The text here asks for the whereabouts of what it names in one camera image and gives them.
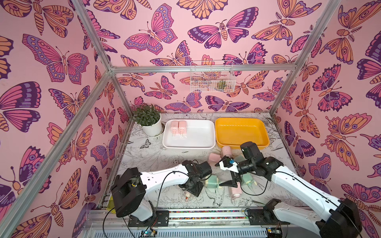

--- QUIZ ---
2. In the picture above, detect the pink sharpener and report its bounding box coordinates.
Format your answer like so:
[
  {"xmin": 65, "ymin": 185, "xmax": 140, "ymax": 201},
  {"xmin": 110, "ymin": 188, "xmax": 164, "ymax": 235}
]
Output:
[
  {"xmin": 170, "ymin": 121, "xmax": 179, "ymax": 136},
  {"xmin": 221, "ymin": 146, "xmax": 233, "ymax": 158},
  {"xmin": 229, "ymin": 182, "xmax": 243, "ymax": 200},
  {"xmin": 178, "ymin": 121, "xmax": 188, "ymax": 137},
  {"xmin": 208, "ymin": 153, "xmax": 221, "ymax": 167},
  {"xmin": 184, "ymin": 191, "xmax": 193, "ymax": 202}
]

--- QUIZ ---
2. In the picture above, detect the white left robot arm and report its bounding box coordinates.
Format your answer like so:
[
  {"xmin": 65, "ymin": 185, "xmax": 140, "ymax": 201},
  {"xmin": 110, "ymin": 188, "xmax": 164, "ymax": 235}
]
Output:
[{"xmin": 111, "ymin": 160, "xmax": 212, "ymax": 222}]

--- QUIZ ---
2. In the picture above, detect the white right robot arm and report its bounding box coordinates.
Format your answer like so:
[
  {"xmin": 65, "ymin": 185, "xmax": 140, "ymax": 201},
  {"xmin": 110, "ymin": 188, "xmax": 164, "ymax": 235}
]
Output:
[{"xmin": 216, "ymin": 141, "xmax": 362, "ymax": 238}]

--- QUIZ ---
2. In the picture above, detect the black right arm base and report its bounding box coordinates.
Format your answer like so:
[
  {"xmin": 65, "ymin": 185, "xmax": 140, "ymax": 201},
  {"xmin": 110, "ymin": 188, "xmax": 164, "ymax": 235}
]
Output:
[{"xmin": 244, "ymin": 198, "xmax": 290, "ymax": 225}]

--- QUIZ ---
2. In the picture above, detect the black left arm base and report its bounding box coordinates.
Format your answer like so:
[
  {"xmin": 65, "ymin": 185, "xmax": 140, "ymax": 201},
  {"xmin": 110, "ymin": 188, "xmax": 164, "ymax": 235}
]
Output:
[{"xmin": 128, "ymin": 210, "xmax": 170, "ymax": 228}]

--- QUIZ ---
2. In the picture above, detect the white plastic storage box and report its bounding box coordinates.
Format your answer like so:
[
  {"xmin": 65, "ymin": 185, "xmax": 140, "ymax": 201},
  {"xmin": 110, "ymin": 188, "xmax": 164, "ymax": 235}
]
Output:
[{"xmin": 162, "ymin": 119, "xmax": 216, "ymax": 150}]

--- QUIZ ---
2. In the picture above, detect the yellow plastic storage box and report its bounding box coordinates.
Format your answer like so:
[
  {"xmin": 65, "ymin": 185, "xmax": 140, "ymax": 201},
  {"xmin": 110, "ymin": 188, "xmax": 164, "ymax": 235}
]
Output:
[{"xmin": 215, "ymin": 118, "xmax": 270, "ymax": 150}]

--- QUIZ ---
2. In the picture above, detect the green sharpener lower right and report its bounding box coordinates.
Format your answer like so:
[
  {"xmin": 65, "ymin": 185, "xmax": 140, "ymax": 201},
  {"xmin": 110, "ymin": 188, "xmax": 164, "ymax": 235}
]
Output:
[{"xmin": 241, "ymin": 174, "xmax": 258, "ymax": 189}]

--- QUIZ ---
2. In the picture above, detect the green sharpener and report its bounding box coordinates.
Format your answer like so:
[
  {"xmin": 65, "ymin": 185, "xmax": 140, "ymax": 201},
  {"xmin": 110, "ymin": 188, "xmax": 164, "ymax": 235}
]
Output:
[
  {"xmin": 234, "ymin": 155, "xmax": 246, "ymax": 163},
  {"xmin": 241, "ymin": 174, "xmax": 258, "ymax": 189},
  {"xmin": 204, "ymin": 175, "xmax": 219, "ymax": 189}
]

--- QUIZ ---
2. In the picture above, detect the green sharpener upper right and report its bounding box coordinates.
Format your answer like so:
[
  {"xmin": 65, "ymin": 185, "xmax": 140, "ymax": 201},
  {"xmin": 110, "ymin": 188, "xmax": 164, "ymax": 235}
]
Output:
[{"xmin": 234, "ymin": 155, "xmax": 246, "ymax": 163}]

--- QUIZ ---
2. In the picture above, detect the green sharpener lower centre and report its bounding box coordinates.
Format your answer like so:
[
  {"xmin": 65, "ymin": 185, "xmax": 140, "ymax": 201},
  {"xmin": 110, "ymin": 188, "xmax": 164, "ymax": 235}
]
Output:
[{"xmin": 204, "ymin": 175, "xmax": 219, "ymax": 189}]

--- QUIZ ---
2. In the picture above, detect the white plastic flower pot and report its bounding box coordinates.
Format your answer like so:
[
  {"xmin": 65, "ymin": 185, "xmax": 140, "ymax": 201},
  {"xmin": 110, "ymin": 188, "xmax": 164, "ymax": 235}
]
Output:
[{"xmin": 142, "ymin": 115, "xmax": 163, "ymax": 137}]

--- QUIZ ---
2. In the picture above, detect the green leafy plant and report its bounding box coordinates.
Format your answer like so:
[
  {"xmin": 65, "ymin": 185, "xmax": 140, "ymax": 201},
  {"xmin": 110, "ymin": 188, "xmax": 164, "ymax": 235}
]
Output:
[{"xmin": 133, "ymin": 105, "xmax": 161, "ymax": 127}]

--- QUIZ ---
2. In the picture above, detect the green circuit board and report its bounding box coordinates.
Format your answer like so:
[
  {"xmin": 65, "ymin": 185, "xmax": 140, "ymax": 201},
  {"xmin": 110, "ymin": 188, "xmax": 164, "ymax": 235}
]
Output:
[{"xmin": 140, "ymin": 230, "xmax": 157, "ymax": 238}]

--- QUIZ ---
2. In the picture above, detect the yellow rubber glove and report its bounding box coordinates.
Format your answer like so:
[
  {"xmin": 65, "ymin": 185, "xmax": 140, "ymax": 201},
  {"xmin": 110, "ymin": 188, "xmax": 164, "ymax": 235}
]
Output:
[{"xmin": 106, "ymin": 196, "xmax": 115, "ymax": 210}]

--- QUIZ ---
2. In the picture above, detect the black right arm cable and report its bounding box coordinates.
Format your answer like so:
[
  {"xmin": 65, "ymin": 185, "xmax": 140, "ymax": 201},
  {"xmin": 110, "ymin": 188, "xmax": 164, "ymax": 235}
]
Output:
[{"xmin": 239, "ymin": 171, "xmax": 358, "ymax": 238}]

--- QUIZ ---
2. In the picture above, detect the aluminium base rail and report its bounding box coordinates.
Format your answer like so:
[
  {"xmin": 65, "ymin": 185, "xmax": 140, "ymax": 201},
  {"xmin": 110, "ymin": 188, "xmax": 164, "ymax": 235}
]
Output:
[{"xmin": 80, "ymin": 208, "xmax": 291, "ymax": 238}]

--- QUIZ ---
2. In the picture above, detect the white wire basket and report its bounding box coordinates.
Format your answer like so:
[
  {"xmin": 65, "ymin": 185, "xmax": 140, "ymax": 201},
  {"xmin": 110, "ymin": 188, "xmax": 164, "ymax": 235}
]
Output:
[{"xmin": 189, "ymin": 64, "xmax": 236, "ymax": 93}]

